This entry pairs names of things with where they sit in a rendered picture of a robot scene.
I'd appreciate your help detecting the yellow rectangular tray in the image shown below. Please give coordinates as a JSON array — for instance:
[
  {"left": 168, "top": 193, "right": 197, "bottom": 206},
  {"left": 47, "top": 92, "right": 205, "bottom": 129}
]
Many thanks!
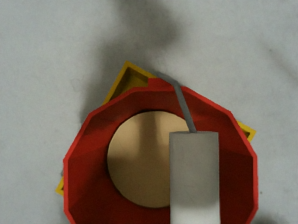
[{"left": 55, "top": 60, "right": 257, "bottom": 196}]

